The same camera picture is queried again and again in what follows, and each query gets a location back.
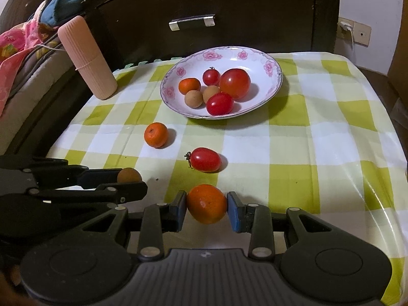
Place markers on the pink floral blanket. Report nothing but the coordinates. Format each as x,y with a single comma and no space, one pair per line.
16,43

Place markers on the small orange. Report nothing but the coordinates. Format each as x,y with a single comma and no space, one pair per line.
206,203
188,84
156,135

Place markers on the beige wall socket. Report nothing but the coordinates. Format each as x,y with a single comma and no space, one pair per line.
355,32

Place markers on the tan longan fruit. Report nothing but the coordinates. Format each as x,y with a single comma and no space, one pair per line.
193,98

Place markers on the pink ribbed cylinder case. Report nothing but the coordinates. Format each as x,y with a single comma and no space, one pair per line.
87,58

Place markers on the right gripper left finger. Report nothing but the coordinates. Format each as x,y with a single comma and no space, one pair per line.
157,220

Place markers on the cherry tomato with stem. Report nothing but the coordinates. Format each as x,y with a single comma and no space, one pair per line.
211,77

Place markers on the silver drawer handle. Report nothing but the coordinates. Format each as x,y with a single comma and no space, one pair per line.
186,23

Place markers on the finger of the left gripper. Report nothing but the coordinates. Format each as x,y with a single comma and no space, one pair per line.
92,178
117,193

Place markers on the white floral porcelain plate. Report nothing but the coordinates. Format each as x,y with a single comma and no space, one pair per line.
264,71

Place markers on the dark wooden nightstand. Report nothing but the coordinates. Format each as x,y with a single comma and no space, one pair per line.
129,31

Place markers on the large red tomato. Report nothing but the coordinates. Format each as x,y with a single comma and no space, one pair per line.
235,82

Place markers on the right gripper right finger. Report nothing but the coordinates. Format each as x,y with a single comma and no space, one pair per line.
255,220

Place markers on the blue cloth on bed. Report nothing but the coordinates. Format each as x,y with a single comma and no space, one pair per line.
58,12

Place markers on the tan longan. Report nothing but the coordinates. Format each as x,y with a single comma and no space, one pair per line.
210,91
128,175

